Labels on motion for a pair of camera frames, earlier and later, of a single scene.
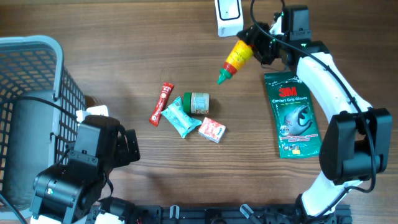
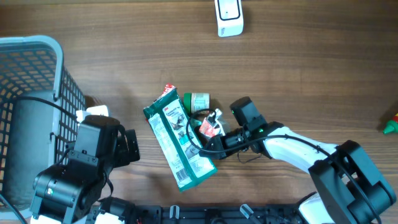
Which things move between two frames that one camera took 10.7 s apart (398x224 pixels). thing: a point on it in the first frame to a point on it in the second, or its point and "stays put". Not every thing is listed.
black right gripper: [255, 34] to [217, 142]
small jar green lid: [196, 102] stays put
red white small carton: [211, 130] stays put
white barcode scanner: [229, 17] stays put
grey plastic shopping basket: [40, 101] stays put
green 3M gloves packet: [297, 129] to [188, 164]
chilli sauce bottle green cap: [224, 74] to [392, 126]
